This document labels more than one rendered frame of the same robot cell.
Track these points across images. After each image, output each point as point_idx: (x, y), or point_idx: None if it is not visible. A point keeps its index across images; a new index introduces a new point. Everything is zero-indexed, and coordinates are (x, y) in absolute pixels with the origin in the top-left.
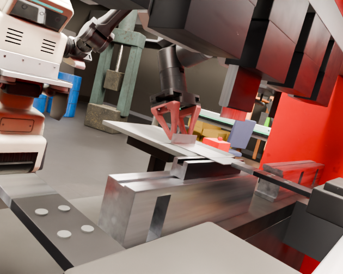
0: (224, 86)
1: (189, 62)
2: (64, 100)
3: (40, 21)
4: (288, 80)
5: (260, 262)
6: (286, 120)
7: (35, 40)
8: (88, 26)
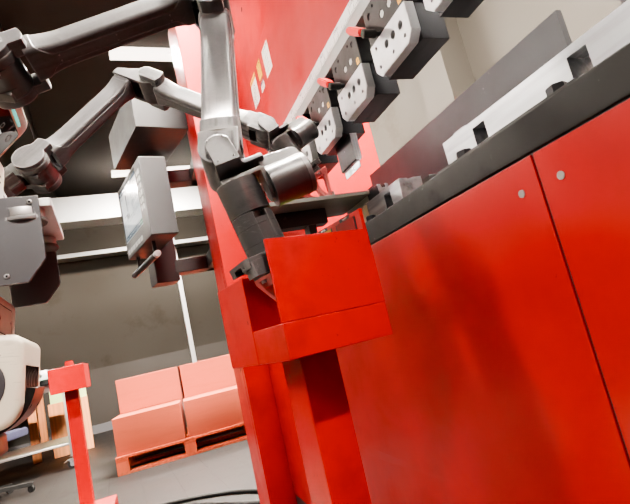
0: (353, 147)
1: (307, 142)
2: (50, 265)
3: None
4: (332, 157)
5: None
6: (233, 248)
7: None
8: (43, 150)
